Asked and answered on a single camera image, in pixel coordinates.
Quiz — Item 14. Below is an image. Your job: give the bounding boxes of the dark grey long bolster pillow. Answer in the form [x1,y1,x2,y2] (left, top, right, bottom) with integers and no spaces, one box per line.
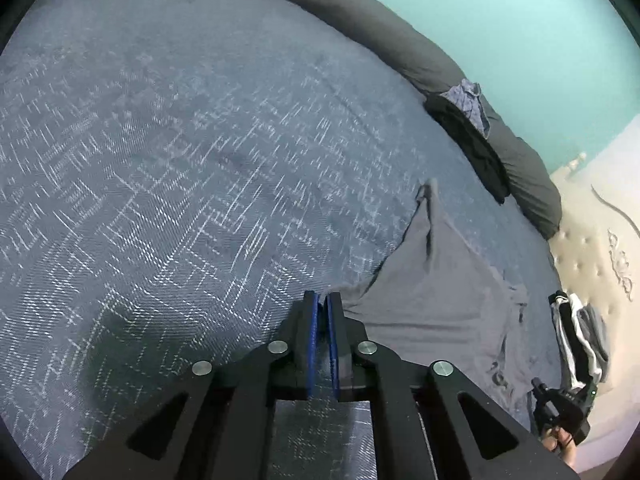
[236,0,563,241]

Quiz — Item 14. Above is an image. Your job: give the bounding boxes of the blue-grey woven bed blanket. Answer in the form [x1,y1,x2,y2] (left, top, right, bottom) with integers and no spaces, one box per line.
[0,0,563,480]

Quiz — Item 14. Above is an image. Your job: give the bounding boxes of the cream tufted headboard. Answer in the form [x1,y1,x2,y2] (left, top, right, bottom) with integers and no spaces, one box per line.
[547,115,640,461]

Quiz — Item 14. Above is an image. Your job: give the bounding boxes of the grey t-shirt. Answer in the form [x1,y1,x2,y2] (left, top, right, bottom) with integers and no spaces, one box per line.
[332,177,563,411]

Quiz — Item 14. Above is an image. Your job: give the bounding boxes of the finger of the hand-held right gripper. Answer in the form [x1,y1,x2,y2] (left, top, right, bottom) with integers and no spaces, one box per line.
[531,377,557,435]

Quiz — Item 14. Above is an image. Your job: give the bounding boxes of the person's right hand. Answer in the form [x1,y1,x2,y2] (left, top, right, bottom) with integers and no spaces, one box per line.
[540,425,579,462]

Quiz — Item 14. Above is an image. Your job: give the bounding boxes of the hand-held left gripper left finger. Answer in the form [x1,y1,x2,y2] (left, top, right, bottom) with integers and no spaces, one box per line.
[62,290,321,480]

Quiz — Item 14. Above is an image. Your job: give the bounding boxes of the black garment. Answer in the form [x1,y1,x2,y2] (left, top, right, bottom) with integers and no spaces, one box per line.
[424,92,512,205]

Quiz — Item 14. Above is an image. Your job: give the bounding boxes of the pile of folded clothes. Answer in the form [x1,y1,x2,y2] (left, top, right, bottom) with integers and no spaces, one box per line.
[548,290,612,393]

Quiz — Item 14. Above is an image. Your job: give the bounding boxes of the blue patterned garment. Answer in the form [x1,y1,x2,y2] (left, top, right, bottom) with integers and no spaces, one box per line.
[446,79,493,138]

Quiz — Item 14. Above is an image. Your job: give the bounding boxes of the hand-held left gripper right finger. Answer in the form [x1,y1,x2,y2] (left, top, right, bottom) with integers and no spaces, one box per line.
[326,291,580,480]

